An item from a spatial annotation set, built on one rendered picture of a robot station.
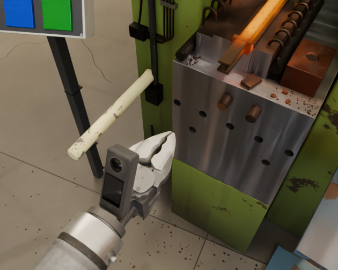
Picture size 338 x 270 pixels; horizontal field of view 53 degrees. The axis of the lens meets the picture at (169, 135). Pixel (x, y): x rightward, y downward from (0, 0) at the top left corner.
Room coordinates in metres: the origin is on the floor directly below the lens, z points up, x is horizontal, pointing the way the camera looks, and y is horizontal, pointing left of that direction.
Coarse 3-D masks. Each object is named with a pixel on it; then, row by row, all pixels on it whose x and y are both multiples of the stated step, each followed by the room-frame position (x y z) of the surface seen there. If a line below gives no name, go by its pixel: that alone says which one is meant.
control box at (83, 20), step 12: (0, 0) 0.80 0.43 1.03; (36, 0) 0.79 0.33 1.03; (72, 0) 0.78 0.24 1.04; (84, 0) 0.78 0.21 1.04; (0, 12) 0.79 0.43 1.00; (36, 12) 0.78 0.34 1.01; (72, 12) 0.77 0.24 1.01; (84, 12) 0.77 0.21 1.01; (0, 24) 0.77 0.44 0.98; (36, 24) 0.76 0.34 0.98; (84, 24) 0.75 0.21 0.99; (60, 36) 0.74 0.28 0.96; (72, 36) 0.74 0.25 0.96; (84, 36) 0.74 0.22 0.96
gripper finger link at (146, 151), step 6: (168, 132) 0.40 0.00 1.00; (150, 138) 0.38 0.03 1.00; (156, 138) 0.38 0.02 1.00; (162, 138) 0.38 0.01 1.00; (144, 144) 0.36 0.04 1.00; (150, 144) 0.36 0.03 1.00; (156, 144) 0.36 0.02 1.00; (138, 150) 0.35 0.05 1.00; (144, 150) 0.35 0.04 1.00; (150, 150) 0.35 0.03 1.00; (156, 150) 0.38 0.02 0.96; (144, 156) 0.34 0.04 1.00; (150, 156) 0.34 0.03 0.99; (138, 162) 0.33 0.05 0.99; (144, 162) 0.34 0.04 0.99
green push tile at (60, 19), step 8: (48, 0) 0.78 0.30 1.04; (56, 0) 0.78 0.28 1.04; (64, 0) 0.78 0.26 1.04; (48, 8) 0.77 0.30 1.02; (56, 8) 0.77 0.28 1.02; (64, 8) 0.77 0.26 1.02; (48, 16) 0.76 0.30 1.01; (56, 16) 0.76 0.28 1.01; (64, 16) 0.76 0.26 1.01; (48, 24) 0.75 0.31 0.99; (56, 24) 0.75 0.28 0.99; (64, 24) 0.75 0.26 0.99; (72, 24) 0.76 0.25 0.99
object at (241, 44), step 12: (276, 0) 0.83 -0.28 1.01; (264, 12) 0.78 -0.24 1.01; (252, 24) 0.73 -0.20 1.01; (264, 24) 0.75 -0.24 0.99; (240, 36) 0.67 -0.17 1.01; (252, 36) 0.68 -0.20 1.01; (228, 48) 0.63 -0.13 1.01; (240, 48) 0.63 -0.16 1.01; (228, 60) 0.59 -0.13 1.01; (228, 72) 0.57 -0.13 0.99
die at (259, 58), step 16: (240, 0) 0.88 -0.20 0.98; (256, 0) 0.86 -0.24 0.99; (288, 0) 0.85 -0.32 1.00; (304, 0) 0.86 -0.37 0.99; (224, 16) 0.80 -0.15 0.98; (240, 16) 0.79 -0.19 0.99; (272, 16) 0.77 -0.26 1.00; (208, 32) 0.73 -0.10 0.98; (224, 32) 0.72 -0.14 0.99; (240, 32) 0.70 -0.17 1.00; (272, 32) 0.72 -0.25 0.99; (208, 48) 0.72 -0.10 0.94; (224, 48) 0.69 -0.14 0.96; (256, 48) 0.65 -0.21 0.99; (272, 48) 0.65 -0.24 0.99; (240, 64) 0.67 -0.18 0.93; (256, 64) 0.65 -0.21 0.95
